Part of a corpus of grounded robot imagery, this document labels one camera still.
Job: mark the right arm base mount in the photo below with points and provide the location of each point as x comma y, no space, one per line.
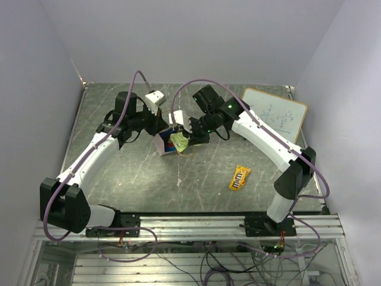
258,224

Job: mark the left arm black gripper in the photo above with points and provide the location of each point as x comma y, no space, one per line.
158,124

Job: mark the green snack packet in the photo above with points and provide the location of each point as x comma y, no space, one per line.
179,141

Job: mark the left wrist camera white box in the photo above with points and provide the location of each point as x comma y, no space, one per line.
154,100

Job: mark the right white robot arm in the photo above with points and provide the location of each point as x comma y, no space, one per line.
295,163

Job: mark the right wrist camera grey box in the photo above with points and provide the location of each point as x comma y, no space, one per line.
180,118

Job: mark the white paper bag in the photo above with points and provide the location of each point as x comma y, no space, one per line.
161,138

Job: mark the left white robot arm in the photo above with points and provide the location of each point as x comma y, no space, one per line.
62,199

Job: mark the yellow M&M's packet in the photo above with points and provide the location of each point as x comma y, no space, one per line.
239,178

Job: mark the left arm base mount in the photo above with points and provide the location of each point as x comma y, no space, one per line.
121,220

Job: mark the whiteboard with yellow frame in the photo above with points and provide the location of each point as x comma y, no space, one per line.
283,115

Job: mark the aluminium frame rail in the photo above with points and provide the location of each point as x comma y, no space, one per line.
191,227

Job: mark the blue Burts chips bag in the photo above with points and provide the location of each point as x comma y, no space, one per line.
169,146

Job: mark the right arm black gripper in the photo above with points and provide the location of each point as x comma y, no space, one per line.
194,138

